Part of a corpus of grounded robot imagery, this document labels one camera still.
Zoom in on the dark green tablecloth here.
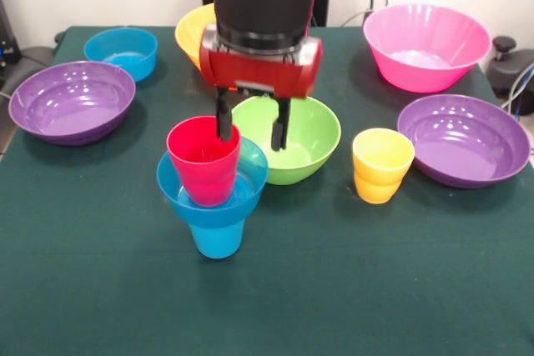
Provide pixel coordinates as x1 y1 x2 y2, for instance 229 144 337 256
0 24 534 356

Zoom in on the black clamp with knob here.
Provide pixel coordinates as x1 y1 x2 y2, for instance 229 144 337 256
486 35 534 97

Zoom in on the grey rounded base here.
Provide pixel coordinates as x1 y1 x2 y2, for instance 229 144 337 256
16 45 58 78

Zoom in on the blue plastic cup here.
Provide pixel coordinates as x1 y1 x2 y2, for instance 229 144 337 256
188 218 245 259

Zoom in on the pink plastic bowl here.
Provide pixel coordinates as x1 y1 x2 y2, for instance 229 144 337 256
362 3 493 94

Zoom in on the small blue plastic bowl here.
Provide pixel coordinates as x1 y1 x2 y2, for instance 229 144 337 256
83 26 159 83
156 135 269 228

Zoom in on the black equipment box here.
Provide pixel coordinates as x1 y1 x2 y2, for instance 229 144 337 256
0 0 22 86

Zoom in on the purple plastic bowl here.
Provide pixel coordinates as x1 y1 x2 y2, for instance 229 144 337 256
8 60 137 147
396 93 531 189

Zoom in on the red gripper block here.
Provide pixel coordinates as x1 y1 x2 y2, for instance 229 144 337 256
199 24 325 152

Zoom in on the bundle of light cables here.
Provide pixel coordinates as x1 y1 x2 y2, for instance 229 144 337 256
500 62 534 118

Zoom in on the orange plastic bowl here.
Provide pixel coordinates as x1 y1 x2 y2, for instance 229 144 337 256
174 3 216 72

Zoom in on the yellow plastic cup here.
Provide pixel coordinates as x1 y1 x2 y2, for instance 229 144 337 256
352 128 416 205

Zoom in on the green plastic bowl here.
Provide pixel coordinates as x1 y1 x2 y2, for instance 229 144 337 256
230 95 342 186

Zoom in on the red plastic cup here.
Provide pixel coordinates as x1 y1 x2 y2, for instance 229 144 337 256
165 116 242 208

